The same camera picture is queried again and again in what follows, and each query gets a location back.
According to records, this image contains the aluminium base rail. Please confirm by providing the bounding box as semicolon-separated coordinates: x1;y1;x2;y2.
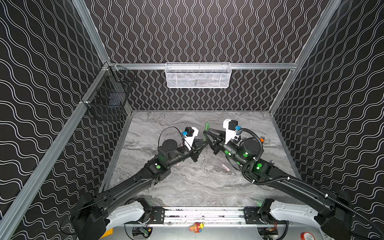
143;207;285;228

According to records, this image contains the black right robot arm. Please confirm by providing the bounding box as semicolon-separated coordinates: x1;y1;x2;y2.
203;128;384;240

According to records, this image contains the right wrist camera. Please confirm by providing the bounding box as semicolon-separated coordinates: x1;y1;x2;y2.
223;119;241;144

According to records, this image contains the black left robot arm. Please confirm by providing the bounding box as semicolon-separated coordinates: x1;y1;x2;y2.
70;139;208;240

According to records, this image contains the red tape roll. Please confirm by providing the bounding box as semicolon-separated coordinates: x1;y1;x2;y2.
301;232;316;240

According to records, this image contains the white wire mesh basket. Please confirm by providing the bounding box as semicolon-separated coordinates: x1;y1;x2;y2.
165;62;232;89

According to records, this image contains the red yellow toy figure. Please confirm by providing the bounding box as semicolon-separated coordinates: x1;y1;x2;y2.
189;223;205;233

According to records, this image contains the black wire basket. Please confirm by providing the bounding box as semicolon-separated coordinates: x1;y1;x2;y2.
84;65;132;122

